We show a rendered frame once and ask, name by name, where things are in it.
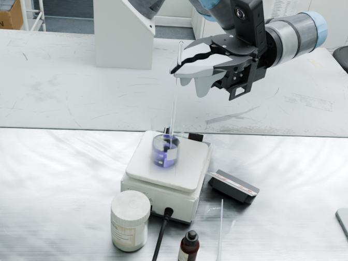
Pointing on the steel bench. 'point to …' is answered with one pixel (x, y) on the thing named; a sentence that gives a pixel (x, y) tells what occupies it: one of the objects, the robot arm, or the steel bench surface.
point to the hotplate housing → (169, 196)
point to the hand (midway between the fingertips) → (179, 66)
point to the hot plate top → (141, 155)
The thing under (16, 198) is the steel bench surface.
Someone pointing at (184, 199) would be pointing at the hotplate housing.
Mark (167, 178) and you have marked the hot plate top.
